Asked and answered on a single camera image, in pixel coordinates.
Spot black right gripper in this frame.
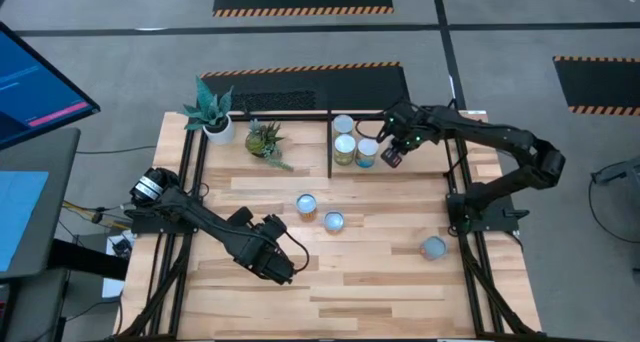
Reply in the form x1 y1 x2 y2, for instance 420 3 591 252
380 102 441 169

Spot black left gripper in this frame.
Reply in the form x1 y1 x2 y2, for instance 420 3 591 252
234 221 297 287

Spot orange green beans tin can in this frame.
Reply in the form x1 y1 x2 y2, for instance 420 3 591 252
332 113 356 136

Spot succulent plant in dark pot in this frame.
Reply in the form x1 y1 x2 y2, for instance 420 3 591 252
243 117 296 173

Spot black power adapter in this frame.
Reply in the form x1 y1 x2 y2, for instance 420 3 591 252
112 236 134 259

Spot white paper sheet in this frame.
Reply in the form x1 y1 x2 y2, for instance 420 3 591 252
102 276 126 299

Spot snake plant in white pot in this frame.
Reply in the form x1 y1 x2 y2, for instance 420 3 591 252
178 75 237 146

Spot black desk foot bar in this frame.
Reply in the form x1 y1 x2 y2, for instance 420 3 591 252
47 239 131 282

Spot grey chair base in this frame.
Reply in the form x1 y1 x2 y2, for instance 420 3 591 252
591 155 640 186

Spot grey side desk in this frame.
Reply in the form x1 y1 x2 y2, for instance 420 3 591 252
0 127 82 282

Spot light blue flat sheet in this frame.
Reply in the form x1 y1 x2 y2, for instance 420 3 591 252
0 170 50 273

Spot large black computer monitor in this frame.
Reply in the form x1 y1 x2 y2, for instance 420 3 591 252
0 21 101 151

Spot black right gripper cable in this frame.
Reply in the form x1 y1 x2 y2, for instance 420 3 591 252
353 117 389 143

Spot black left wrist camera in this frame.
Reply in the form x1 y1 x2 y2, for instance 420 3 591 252
262 214 289 238

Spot black aluminium table frame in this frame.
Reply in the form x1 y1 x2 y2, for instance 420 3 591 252
112 97 547 342

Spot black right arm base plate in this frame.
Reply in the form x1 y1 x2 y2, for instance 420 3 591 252
446 191 531 233

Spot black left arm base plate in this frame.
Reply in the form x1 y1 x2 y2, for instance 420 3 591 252
130 194 204 236

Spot yellow and black floor cables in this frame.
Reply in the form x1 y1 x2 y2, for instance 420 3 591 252
59 199 134 233

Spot black floor cable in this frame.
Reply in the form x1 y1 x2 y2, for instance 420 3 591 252
587 171 640 253

